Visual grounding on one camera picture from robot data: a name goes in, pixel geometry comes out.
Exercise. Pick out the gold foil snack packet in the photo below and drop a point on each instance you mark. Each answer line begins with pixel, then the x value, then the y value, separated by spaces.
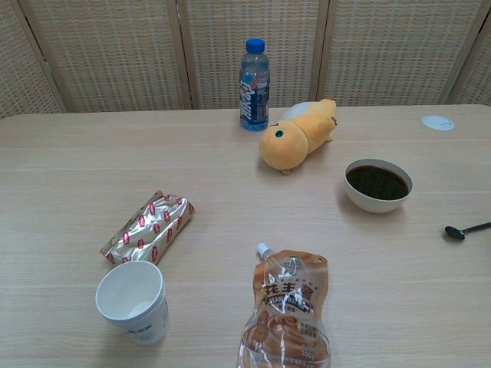
pixel 149 230

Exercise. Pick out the blue-capped drink bottle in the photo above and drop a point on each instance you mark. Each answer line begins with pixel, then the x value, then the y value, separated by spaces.
pixel 253 96

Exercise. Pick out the white bowl with dark liquid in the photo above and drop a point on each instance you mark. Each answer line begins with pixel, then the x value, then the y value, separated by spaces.
pixel 377 205

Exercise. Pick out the black spoon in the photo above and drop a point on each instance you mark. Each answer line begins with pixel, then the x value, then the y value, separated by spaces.
pixel 454 232

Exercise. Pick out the white paper cup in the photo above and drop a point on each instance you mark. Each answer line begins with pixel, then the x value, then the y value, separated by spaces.
pixel 126 291

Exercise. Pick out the yellow plush toy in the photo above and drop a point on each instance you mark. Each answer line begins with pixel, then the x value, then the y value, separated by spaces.
pixel 284 149

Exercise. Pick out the white round table grommet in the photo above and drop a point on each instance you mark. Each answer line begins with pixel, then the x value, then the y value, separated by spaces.
pixel 438 123

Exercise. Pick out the woven folding screen panel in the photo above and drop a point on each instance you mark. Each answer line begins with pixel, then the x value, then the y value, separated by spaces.
pixel 115 57
pixel 215 57
pixel 479 76
pixel 383 50
pixel 15 76

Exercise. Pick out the brown peanut butter pouch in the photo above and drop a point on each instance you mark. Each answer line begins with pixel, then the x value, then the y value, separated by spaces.
pixel 285 306

